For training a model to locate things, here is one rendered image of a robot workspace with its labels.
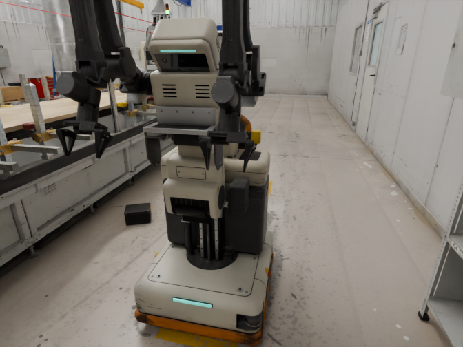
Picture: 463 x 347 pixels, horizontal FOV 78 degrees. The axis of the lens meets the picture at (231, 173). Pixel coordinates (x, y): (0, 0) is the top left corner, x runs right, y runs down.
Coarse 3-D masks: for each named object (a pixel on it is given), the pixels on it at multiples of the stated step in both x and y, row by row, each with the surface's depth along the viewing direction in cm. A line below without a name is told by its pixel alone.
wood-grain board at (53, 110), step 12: (108, 96) 317; (120, 96) 317; (0, 108) 235; (12, 108) 235; (24, 108) 235; (48, 108) 235; (60, 108) 235; (72, 108) 235; (108, 108) 253; (12, 120) 184; (24, 120) 184; (48, 120) 192
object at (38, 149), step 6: (18, 144) 151; (12, 150) 151; (18, 150) 150; (24, 150) 149; (30, 150) 148; (36, 150) 147; (42, 150) 146; (48, 150) 146; (54, 150) 145; (60, 150) 146
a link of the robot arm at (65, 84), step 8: (64, 72) 76; (72, 72) 76; (104, 72) 83; (64, 80) 76; (72, 80) 75; (80, 80) 78; (88, 80) 81; (104, 80) 85; (56, 88) 76; (64, 88) 75; (72, 88) 75; (80, 88) 77; (88, 88) 80; (72, 96) 77; (80, 96) 78
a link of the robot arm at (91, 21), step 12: (72, 0) 76; (84, 0) 77; (72, 12) 78; (84, 12) 78; (72, 24) 79; (84, 24) 78; (84, 36) 79; (96, 36) 83; (84, 48) 80; (96, 48) 82; (84, 60) 82; (96, 60) 82; (84, 72) 83; (96, 72) 82
